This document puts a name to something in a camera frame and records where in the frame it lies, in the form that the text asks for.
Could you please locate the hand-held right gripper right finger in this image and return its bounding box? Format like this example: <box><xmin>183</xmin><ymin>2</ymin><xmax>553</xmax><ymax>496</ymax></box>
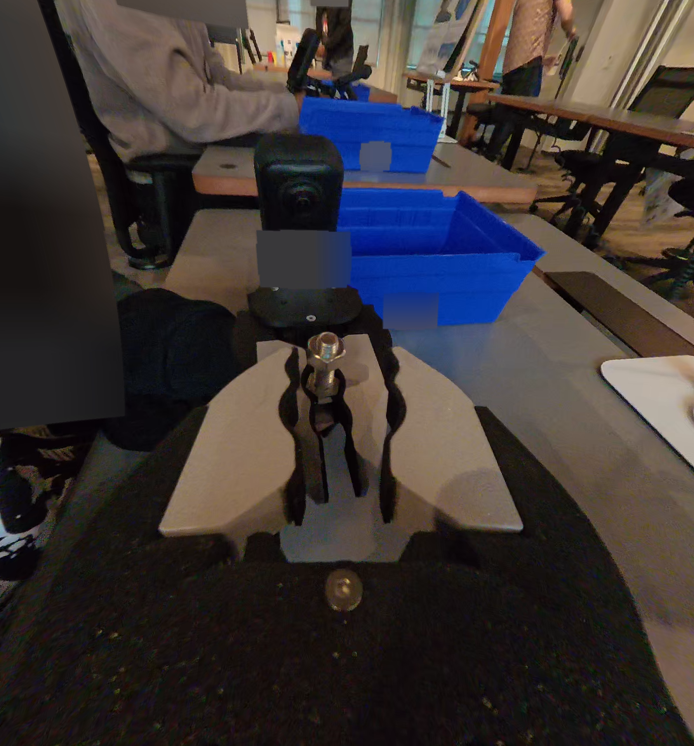
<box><xmin>379</xmin><ymin>346</ymin><xmax>525</xmax><ymax>546</ymax></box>

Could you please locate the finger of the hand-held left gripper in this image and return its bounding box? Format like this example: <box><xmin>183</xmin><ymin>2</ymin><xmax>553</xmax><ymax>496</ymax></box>
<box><xmin>256</xmin><ymin>338</ymin><xmax>330</xmax><ymax>505</ymax></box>
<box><xmin>335</xmin><ymin>334</ymin><xmax>406</xmax><ymax>499</ymax></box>

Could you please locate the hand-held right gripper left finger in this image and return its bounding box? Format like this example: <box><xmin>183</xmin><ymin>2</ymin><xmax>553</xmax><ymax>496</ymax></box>
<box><xmin>158</xmin><ymin>345</ymin><xmax>308</xmax><ymax>551</ymax></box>

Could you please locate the steel hex nut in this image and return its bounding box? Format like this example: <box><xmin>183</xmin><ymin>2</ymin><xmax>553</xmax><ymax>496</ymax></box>
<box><xmin>306</xmin><ymin>337</ymin><xmax>348</xmax><ymax>365</ymax></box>

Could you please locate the steel hex bolt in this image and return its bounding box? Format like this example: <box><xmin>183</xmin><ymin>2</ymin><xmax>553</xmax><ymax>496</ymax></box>
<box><xmin>306</xmin><ymin>331</ymin><xmax>348</xmax><ymax>409</ymax></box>

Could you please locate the blue divided plastic bin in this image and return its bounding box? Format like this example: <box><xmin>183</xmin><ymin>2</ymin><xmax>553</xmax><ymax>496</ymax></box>
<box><xmin>336</xmin><ymin>188</ymin><xmax>547</xmax><ymax>326</ymax></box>

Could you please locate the person's left forearm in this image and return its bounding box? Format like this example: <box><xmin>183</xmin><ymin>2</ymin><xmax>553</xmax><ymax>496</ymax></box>
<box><xmin>117</xmin><ymin>288</ymin><xmax>237</xmax><ymax>452</ymax></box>

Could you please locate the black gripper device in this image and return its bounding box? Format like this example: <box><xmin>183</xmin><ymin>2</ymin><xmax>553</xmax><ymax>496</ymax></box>
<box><xmin>287</xmin><ymin>28</ymin><xmax>320</xmax><ymax>94</ymax></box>
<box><xmin>324</xmin><ymin>45</ymin><xmax>374</xmax><ymax>100</ymax></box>

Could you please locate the white desk stand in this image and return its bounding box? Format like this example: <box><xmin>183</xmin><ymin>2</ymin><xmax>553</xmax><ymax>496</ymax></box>
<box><xmin>601</xmin><ymin>356</ymin><xmax>694</xmax><ymax>496</ymax></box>
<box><xmin>423</xmin><ymin>76</ymin><xmax>458</xmax><ymax>143</ymax></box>

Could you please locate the leaning poster board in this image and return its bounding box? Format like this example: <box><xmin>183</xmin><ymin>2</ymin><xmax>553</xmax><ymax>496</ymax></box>
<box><xmin>417</xmin><ymin>0</ymin><xmax>487</xmax><ymax>73</ymax></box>

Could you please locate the wooden desk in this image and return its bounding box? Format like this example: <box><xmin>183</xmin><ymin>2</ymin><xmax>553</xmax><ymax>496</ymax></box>
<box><xmin>487</xmin><ymin>93</ymin><xmax>694</xmax><ymax>246</ymax></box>

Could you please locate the white plastic bag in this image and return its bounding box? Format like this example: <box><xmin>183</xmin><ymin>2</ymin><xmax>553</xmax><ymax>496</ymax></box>
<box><xmin>644</xmin><ymin>169</ymin><xmax>682</xmax><ymax>225</ymax></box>

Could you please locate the dark cable tray cover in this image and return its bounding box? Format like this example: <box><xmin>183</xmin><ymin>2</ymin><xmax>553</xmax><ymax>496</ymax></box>
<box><xmin>548</xmin><ymin>271</ymin><xmax>694</xmax><ymax>357</ymax></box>

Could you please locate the wooden post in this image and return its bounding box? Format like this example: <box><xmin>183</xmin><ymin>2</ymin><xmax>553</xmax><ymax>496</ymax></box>
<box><xmin>466</xmin><ymin>0</ymin><xmax>517</xmax><ymax>146</ymax></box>

